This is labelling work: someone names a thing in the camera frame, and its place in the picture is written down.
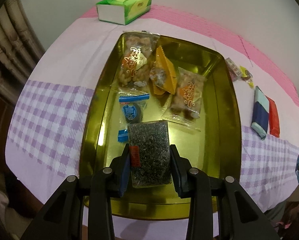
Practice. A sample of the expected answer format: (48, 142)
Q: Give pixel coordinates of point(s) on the green tissue pack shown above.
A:
(129, 7)

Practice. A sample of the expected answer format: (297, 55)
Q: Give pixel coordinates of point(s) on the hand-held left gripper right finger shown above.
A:
(177, 175)

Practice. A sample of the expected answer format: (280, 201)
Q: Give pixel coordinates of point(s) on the clear packet with gold print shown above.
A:
(133, 62)

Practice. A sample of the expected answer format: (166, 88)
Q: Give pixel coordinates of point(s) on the red foil snack packet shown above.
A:
(274, 116)

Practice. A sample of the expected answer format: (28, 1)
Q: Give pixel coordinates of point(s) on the small printed snack packet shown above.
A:
(233, 68)

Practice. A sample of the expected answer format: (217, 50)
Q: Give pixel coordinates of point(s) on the yellow candy packet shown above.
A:
(247, 76)

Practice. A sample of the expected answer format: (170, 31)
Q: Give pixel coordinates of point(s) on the beige radiator pipes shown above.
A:
(9, 42)

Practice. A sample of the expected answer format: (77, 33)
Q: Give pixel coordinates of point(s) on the navy and light blue packet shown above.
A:
(260, 110)

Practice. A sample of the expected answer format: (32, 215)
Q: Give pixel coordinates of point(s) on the purple checked cloth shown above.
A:
(52, 110)

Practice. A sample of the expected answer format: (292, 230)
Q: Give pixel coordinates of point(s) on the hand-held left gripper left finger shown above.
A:
(124, 177)

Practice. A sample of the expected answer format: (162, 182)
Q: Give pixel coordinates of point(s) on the orange snack packet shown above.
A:
(165, 72)

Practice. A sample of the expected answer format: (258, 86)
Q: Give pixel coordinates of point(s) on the black sesame snack packet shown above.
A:
(149, 150)

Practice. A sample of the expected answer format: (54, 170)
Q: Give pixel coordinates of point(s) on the pink foam mat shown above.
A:
(264, 62)

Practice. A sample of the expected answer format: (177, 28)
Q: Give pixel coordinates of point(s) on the clear packet with orange print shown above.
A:
(189, 95)

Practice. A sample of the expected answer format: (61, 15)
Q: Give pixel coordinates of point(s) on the blue round cookie packet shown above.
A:
(132, 111)

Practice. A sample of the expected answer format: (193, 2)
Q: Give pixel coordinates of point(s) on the gold and maroon tin box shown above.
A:
(214, 130)

